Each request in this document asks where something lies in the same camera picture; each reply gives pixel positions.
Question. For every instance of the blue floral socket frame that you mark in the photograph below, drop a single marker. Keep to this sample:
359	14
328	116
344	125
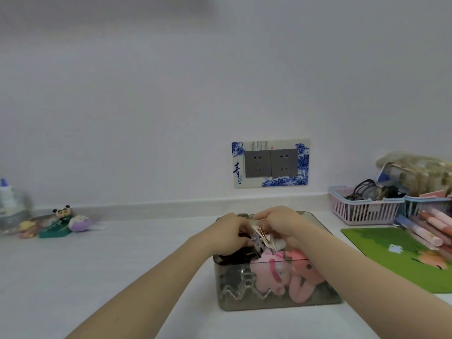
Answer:
237	172

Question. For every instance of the purple white plush ball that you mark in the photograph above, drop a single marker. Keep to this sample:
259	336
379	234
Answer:
80	223

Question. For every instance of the clear plastic bottle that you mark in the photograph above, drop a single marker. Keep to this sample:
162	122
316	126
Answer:
17	217

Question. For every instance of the pink beaver plush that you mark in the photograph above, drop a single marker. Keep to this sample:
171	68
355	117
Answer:
307	275

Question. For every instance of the transparent grey storage box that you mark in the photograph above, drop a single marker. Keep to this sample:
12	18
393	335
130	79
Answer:
229	307

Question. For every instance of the dark framed eyeglasses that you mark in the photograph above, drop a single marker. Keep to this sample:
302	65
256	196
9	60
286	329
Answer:
367	189

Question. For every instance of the green desk mat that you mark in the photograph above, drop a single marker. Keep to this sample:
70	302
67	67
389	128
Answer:
374	243

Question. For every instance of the small pink grey figurine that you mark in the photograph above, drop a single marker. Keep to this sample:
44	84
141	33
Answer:
44	221

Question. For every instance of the white bottle with blue cap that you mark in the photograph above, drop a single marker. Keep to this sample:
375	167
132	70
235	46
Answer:
6	194

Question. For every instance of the person's left hand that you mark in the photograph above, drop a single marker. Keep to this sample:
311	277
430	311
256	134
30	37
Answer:
222	236

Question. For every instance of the clear wavy hair claw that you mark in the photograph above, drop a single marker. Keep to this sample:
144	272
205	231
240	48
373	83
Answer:
243	282

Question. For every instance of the person's right forearm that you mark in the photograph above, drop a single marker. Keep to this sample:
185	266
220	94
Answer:
381	285

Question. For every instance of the pink plastic basket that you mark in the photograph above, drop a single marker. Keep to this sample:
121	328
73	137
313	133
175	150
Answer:
363	211

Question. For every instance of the small yellow figurine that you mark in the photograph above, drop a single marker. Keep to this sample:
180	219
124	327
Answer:
27	227

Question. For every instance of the grey wall socket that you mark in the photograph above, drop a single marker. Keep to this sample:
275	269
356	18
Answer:
284	163
257	164

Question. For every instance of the panda figurine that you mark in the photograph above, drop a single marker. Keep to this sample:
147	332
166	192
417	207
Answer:
63	212

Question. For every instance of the person's left forearm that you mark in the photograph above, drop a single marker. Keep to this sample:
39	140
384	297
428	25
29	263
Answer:
141	293

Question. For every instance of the blue plastic basket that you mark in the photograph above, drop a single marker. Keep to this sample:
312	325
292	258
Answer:
423	207

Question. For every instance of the person's right hand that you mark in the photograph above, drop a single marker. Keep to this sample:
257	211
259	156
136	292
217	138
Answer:
289	225

